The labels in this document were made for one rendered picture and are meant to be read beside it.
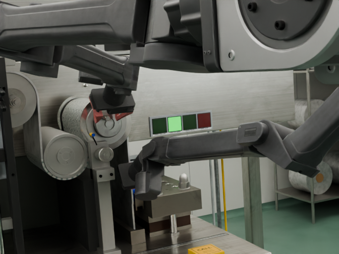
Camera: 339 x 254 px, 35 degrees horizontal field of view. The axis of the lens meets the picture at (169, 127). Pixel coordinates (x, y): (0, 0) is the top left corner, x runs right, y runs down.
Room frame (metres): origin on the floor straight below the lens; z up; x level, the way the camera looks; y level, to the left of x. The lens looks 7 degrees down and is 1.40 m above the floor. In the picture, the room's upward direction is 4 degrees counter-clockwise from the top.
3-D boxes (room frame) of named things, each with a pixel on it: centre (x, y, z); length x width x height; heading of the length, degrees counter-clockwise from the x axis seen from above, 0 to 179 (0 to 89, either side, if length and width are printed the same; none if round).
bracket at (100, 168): (1.41, 0.19, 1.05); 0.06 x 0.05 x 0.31; 25
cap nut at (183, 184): (1.56, -0.03, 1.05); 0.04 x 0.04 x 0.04
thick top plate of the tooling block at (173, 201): (1.69, 0.08, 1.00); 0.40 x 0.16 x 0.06; 25
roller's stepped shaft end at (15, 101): (1.28, 0.36, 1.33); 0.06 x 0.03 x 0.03; 25
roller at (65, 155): (1.53, 0.33, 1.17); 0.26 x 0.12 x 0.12; 25
